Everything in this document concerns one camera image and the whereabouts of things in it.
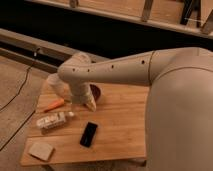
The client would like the dark red ceramic bowl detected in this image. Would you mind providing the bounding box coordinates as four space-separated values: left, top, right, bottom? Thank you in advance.
90 84 101 100

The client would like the black smartphone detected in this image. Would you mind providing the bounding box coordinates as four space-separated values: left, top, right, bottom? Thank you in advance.
80 122 98 147

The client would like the clear plastic bottle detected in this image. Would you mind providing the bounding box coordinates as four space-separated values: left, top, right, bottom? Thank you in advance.
36 112 75 129

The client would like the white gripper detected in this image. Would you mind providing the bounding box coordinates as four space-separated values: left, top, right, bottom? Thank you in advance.
79 88 96 112

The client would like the wooden table board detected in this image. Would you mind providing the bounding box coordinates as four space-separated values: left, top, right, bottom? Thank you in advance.
21 84 148 166

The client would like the grey metal rail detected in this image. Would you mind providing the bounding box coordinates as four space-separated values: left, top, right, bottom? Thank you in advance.
0 28 77 73

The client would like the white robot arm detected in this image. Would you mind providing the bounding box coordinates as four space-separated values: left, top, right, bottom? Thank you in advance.
58 47 213 171

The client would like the white sponge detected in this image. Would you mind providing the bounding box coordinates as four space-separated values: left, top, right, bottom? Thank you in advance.
28 142 54 161

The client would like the black cable on floor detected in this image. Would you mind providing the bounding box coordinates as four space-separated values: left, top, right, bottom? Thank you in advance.
0 47 42 152

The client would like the orange carrot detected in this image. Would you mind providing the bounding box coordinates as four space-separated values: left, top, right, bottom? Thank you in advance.
44 99 65 112

